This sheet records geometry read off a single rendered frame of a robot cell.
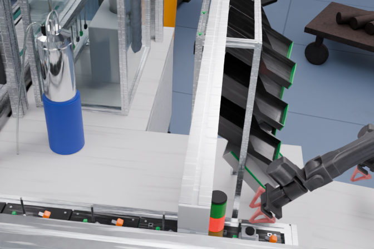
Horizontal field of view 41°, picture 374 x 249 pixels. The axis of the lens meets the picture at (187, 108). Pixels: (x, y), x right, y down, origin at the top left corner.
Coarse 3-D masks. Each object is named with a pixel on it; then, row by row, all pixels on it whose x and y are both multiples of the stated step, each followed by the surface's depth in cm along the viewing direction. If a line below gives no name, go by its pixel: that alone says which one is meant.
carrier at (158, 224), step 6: (144, 222) 178; (150, 222) 178; (156, 222) 178; (162, 222) 178; (168, 222) 178; (174, 222) 178; (144, 228) 176; (150, 228) 176; (156, 228) 167; (162, 228) 173; (168, 228) 173; (174, 228) 174
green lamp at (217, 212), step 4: (212, 204) 126; (224, 204) 127; (212, 208) 127; (216, 208) 127; (220, 208) 127; (224, 208) 128; (212, 212) 128; (216, 212) 127; (220, 212) 128; (224, 212) 129; (212, 216) 129; (216, 216) 128; (220, 216) 128
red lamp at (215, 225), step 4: (224, 216) 130; (212, 220) 129; (216, 220) 129; (220, 220) 129; (224, 220) 131; (212, 224) 130; (216, 224) 130; (220, 224) 130; (212, 228) 131; (216, 228) 131; (220, 228) 132
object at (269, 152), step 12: (228, 108) 179; (240, 108) 177; (228, 120) 166; (240, 120) 180; (252, 120) 178; (228, 132) 168; (240, 132) 167; (252, 132) 179; (264, 132) 180; (240, 144) 170; (252, 144) 175; (264, 144) 178; (276, 144) 181; (264, 156) 170; (276, 156) 175
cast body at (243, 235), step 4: (244, 228) 162; (248, 228) 161; (252, 228) 161; (240, 232) 165; (244, 232) 161; (248, 232) 160; (252, 232) 160; (240, 236) 164; (244, 236) 160; (248, 236) 160; (252, 236) 160; (256, 236) 164; (252, 240) 160; (256, 240) 162
